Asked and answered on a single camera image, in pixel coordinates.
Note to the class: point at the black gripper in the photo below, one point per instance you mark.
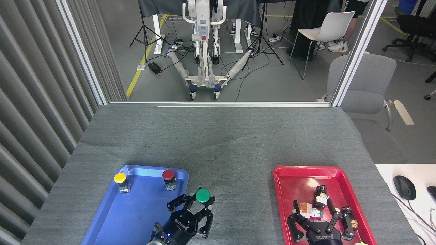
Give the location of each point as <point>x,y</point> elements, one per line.
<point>180,228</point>
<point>323,236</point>

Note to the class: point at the green push button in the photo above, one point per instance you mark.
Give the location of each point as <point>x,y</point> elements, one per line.
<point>203,195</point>

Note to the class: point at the red push button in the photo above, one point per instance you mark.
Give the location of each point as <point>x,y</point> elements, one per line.
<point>168,175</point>

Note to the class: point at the yellow push button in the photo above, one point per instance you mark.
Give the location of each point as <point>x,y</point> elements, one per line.
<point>120,177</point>

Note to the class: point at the red plastic tray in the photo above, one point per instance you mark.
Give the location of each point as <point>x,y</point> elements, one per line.
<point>296,187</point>

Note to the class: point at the blue plastic tray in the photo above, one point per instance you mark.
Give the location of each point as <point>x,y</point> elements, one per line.
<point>136,211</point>

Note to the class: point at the white desk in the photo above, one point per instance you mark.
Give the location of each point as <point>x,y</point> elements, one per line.
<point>391,211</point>

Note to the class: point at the black computer mouse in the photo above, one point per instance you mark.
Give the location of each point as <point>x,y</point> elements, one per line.
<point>404,187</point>

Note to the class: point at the black keyboard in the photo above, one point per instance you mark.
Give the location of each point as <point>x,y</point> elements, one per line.
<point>432,193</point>

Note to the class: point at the grey office chair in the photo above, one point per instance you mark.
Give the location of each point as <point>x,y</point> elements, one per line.
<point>361,85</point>

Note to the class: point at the black box with red light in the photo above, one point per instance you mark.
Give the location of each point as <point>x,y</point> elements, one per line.
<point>154,68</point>

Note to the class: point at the white power strip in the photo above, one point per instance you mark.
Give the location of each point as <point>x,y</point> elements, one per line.
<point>275,38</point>
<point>177,44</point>

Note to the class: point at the black chair base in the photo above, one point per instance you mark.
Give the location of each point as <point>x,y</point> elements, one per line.
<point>430,79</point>

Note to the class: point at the black tripod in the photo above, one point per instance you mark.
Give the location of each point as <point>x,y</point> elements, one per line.
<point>261,41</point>
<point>145,34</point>

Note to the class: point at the person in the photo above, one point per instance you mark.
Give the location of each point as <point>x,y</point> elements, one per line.
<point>351,20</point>
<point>252,31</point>

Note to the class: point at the white stand on wheels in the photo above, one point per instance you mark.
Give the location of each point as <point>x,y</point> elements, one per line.
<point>202,20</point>

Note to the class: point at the white plastic chair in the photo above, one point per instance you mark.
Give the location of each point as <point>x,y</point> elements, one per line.
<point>335,25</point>

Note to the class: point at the table with dark cloth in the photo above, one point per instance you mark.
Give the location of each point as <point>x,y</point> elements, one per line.
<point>238,10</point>

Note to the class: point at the black office chair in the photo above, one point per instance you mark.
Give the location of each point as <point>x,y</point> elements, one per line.
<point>414,25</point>

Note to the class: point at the blue crate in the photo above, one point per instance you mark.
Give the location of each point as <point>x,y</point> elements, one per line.
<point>407,6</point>

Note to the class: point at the orange and white switch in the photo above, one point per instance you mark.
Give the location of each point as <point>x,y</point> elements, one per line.
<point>308,210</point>

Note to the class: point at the black switch with orange base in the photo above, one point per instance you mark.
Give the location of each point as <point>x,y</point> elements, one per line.
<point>347,211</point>

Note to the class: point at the black switch with silver collar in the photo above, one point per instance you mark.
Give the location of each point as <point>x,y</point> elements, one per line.
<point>321,195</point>

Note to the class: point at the silver rail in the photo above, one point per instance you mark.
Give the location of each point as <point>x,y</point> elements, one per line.
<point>221,104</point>

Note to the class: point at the silver post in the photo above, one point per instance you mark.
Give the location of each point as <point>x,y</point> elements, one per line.
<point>81,51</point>
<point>357,51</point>

